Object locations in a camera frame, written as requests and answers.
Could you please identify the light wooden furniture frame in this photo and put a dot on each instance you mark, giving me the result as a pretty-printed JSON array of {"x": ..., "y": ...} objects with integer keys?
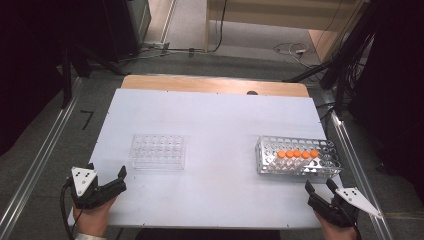
[{"x": 283, "y": 15}]

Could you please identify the person's left hand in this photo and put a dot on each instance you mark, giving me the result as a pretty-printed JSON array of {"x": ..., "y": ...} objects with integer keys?
[{"x": 93, "y": 221}]

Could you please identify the person's white sleeve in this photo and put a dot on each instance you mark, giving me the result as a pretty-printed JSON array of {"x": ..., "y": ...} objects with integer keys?
[{"x": 88, "y": 237}]

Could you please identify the black stand legs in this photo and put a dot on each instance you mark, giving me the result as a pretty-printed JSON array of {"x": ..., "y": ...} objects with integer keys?
[{"x": 68, "y": 76}]

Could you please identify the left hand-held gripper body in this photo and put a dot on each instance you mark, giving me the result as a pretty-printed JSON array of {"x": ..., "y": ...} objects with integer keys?
[{"x": 83, "y": 181}]

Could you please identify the wooden table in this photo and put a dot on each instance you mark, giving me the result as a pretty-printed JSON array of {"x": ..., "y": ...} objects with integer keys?
[{"x": 200, "y": 84}]

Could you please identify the black cabinet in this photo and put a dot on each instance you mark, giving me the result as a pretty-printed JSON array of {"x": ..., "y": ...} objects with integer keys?
[{"x": 116, "y": 26}]

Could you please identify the white work board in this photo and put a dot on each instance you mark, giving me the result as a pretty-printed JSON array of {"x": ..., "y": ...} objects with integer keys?
[{"x": 213, "y": 126}]

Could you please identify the person's right hand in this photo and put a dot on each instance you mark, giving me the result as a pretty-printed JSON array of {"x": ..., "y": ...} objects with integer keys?
[{"x": 335, "y": 230}]

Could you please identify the perforated metal tube rack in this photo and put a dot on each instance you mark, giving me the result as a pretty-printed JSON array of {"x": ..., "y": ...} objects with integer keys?
[{"x": 300, "y": 156}]

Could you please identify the person's dark clothing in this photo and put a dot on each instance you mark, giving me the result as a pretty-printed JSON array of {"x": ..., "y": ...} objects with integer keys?
[{"x": 206, "y": 234}]

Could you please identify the clear plastic tube rack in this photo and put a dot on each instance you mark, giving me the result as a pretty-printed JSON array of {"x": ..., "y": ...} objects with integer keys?
[{"x": 157, "y": 151}]

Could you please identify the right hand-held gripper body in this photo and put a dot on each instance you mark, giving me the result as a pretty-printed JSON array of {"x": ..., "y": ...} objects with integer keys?
[{"x": 346, "y": 203}]

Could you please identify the grey power strip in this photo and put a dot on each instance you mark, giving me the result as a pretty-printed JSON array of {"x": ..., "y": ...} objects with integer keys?
[{"x": 156, "y": 45}]

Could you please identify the aluminium floor rail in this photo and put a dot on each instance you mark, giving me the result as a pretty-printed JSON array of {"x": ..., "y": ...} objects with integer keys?
[
  {"x": 353, "y": 160},
  {"x": 43, "y": 150}
]

